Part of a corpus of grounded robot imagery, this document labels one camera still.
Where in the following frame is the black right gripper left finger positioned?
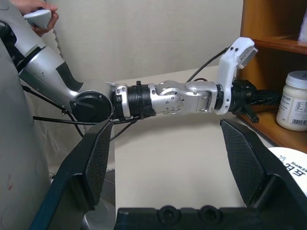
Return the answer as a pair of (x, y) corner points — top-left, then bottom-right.
(30, 119), (113, 230)

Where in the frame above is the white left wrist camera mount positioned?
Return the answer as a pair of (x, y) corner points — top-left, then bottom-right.
(214, 37), (259, 115)

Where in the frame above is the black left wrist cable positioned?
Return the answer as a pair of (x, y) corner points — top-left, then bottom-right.
(186, 46), (229, 82)
(21, 82), (144, 142)

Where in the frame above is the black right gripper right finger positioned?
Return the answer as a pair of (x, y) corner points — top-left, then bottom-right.
(220, 118), (307, 230)

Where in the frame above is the brown wooden cabinet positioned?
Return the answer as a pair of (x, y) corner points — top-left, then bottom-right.
(234, 0), (307, 154)

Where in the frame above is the white handheld controller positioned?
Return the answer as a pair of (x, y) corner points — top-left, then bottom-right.
(23, 8), (53, 30)

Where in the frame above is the silver robot torso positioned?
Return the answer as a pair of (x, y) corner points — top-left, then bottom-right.
(0, 35), (52, 230)

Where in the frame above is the bare person hand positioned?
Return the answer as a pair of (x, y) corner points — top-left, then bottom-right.
(18, 0), (59, 37)

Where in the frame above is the white jar with label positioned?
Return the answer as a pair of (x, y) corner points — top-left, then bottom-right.
(275, 70), (307, 132)

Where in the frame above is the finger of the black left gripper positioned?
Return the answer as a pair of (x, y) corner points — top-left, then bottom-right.
(257, 89), (281, 98)
(254, 96), (280, 106)

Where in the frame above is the white round lid with text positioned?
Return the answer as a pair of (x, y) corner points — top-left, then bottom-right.
(267, 146), (307, 196)

